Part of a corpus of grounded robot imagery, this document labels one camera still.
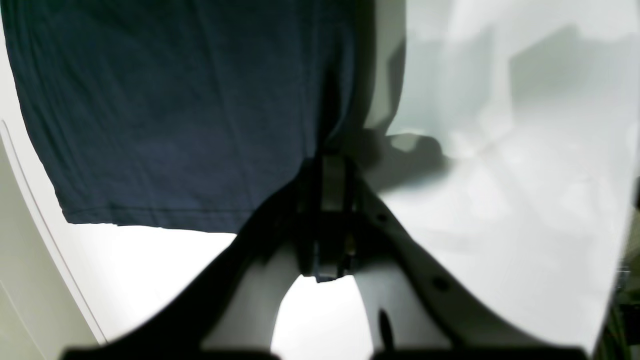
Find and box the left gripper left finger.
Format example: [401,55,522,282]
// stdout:
[62,158,323,360]

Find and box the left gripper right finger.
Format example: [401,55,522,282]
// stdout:
[320,153,586,360]

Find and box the dark navy T-shirt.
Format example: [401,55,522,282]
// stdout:
[1,0,362,233]

